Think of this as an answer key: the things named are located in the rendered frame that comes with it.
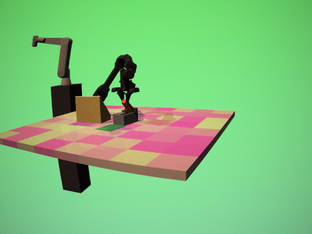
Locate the orange l-shaped part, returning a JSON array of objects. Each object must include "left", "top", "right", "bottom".
[{"left": 121, "top": 99, "right": 134, "bottom": 113}]

